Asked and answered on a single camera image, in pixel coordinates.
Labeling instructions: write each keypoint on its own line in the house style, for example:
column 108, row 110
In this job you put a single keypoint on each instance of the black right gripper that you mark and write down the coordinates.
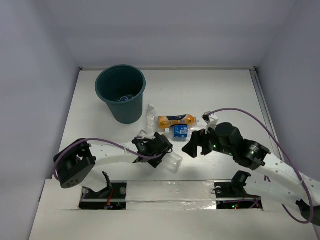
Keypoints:
column 198, row 138

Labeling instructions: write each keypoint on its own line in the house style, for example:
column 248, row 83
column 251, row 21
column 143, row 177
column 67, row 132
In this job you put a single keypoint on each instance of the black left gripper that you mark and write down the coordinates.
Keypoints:
column 161, row 150

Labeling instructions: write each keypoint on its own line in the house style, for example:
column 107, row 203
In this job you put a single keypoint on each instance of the blue cap water bottle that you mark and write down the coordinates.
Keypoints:
column 124, row 98

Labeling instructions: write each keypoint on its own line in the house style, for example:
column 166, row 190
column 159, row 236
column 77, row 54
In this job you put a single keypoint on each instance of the clear bottle blue-white cap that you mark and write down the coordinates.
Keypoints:
column 172, row 162

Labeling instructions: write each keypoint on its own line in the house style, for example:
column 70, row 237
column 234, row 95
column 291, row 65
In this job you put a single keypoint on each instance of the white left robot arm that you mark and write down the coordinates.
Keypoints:
column 73, row 165

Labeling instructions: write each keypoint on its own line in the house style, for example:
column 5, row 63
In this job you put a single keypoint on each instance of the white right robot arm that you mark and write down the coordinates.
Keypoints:
column 286, row 186

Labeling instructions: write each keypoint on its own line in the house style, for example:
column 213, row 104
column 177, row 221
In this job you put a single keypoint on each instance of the dark green plastic bin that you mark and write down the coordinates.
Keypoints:
column 121, row 88

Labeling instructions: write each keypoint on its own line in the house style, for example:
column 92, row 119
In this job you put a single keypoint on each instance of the blue label water bottle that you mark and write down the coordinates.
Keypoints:
column 180, row 132

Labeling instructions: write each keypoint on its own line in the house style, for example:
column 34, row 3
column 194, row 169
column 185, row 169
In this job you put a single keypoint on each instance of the orange label drink bottle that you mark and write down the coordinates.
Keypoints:
column 166, row 121

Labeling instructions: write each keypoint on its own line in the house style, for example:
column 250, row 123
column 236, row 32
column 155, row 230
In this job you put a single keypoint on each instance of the upright-lying clear ribbed bottle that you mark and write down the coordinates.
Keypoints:
column 151, row 124

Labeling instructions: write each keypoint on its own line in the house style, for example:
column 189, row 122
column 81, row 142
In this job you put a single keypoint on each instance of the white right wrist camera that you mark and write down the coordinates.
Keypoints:
column 211, row 120

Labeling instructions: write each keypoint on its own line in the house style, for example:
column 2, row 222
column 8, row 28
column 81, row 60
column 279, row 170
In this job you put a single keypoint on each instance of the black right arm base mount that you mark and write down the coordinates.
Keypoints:
column 231, row 195

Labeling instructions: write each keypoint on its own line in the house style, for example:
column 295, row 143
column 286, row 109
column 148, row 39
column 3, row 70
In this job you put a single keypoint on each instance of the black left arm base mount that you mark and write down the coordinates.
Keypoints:
column 112, row 197

